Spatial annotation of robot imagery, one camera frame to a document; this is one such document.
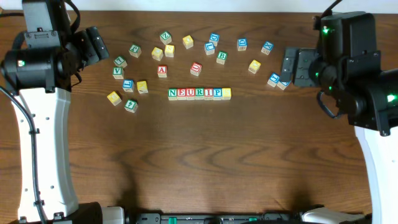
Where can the yellow G block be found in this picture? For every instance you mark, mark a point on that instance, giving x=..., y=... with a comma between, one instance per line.
x=115, y=98

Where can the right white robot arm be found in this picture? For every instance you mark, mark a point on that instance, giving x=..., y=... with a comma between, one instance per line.
x=368, y=96

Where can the yellow S block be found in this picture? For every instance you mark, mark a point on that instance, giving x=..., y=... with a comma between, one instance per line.
x=226, y=93
x=169, y=50

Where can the blue D block right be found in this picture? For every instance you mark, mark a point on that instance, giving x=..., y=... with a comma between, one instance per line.
x=242, y=44

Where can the green Z block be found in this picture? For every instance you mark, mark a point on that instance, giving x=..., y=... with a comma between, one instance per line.
x=165, y=37

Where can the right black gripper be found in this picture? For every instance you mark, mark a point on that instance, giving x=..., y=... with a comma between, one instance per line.
x=302, y=66

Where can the blue P block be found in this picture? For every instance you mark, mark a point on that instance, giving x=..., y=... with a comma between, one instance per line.
x=217, y=94

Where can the red E block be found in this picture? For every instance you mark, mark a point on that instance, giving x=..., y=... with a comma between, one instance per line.
x=181, y=93

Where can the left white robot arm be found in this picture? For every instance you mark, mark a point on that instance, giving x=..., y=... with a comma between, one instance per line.
x=38, y=82

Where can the blue G block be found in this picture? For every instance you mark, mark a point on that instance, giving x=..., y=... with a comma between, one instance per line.
x=283, y=85

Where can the red A block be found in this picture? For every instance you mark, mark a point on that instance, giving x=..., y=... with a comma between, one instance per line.
x=162, y=71

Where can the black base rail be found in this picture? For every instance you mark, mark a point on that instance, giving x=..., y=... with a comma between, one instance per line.
x=156, y=218

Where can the green V block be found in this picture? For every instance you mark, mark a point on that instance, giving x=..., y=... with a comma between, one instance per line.
x=118, y=73

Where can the blue L block upper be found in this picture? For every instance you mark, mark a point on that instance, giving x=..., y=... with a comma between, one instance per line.
x=209, y=48

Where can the green J block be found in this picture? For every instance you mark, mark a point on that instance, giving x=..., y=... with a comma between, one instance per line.
x=135, y=50

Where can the red U block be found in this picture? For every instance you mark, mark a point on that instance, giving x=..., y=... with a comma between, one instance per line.
x=196, y=69
x=190, y=93

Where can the green B block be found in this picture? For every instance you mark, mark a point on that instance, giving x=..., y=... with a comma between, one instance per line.
x=221, y=57

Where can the green 7 block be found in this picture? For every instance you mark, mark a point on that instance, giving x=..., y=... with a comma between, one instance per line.
x=120, y=61

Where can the blue X block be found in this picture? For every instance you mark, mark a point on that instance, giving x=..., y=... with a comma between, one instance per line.
x=267, y=47

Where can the green 4 block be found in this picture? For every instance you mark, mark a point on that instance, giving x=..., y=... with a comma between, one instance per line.
x=131, y=106

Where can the blue l block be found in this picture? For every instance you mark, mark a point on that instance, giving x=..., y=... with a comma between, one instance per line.
x=209, y=48
x=128, y=85

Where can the blue d block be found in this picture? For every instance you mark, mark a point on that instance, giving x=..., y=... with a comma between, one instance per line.
x=242, y=44
x=214, y=38

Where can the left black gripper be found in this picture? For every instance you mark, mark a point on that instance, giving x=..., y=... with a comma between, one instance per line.
x=94, y=43

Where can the green N block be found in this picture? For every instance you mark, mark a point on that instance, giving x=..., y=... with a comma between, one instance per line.
x=172, y=94

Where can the blue D block left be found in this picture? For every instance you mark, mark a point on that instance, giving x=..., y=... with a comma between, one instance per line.
x=214, y=38

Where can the green R block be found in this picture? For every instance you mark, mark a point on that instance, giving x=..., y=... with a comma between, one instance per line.
x=199, y=93

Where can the yellow C block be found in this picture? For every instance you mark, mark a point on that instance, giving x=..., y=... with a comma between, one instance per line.
x=157, y=54

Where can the yellow K block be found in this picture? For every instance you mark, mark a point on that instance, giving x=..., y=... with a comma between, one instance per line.
x=142, y=87

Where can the blue I block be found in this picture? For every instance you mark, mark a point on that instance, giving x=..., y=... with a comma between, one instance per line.
x=273, y=80

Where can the yellow o block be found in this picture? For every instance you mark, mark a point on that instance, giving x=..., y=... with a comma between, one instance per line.
x=254, y=66
x=188, y=42

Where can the yellow O block right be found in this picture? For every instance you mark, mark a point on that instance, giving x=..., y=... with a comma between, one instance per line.
x=254, y=66

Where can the red I block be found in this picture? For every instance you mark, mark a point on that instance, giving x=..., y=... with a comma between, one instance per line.
x=208, y=94

